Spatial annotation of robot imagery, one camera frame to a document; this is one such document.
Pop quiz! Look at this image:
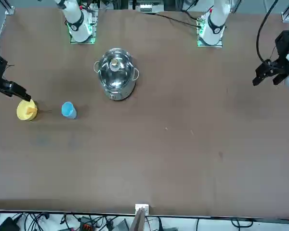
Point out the yellow plastic bowl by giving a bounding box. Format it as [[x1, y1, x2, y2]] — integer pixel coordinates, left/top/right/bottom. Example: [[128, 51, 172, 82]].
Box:
[[16, 99, 39, 122]]

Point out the thin black table cable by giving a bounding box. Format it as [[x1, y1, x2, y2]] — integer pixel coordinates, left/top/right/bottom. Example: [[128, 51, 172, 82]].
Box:
[[144, 12, 203, 28]]

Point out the stainless steel pot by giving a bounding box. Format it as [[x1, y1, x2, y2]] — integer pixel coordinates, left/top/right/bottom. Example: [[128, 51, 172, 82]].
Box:
[[93, 48, 140, 102]]

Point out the blue plastic cup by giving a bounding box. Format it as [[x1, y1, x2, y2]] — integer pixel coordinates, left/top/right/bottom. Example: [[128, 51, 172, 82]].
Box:
[[61, 101, 77, 120]]

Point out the black hub with orange ports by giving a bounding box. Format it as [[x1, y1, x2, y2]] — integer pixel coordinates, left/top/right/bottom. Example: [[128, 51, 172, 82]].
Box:
[[78, 217, 95, 231]]

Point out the glass pot lid with knob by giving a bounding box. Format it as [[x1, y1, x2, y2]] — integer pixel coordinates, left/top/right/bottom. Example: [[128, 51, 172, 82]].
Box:
[[97, 48, 135, 90]]

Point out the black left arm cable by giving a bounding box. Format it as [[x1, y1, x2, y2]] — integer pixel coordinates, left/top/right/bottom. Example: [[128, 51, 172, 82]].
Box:
[[256, 0, 280, 64]]

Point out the dark grey power adapter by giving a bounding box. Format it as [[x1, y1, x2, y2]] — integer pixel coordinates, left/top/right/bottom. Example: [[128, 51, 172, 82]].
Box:
[[115, 219, 130, 231]]

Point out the black power adapter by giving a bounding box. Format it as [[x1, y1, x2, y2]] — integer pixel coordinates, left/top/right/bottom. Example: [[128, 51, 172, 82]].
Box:
[[0, 216, 21, 231]]

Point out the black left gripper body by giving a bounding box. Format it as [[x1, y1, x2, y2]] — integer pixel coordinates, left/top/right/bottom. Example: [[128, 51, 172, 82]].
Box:
[[270, 30, 289, 75]]

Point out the white post bracket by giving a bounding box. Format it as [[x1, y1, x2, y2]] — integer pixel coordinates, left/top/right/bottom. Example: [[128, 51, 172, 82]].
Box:
[[134, 203, 150, 215]]

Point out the aluminium camera post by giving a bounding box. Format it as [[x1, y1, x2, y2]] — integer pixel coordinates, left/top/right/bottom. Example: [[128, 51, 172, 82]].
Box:
[[131, 207, 146, 231]]

